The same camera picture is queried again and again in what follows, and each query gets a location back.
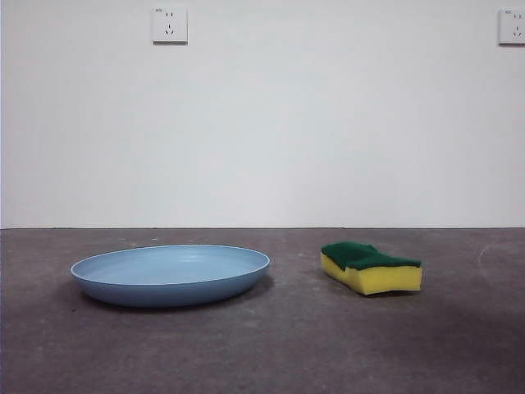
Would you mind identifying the blue round plate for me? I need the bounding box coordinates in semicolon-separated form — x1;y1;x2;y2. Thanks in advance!
70;244;272;309

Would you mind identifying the yellow sponge with green pad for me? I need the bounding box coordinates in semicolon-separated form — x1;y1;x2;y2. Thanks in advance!
319;241;423;296

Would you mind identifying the white wall socket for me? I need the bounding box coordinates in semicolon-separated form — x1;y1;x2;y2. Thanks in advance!
152;6;189;45
498;7;525;46

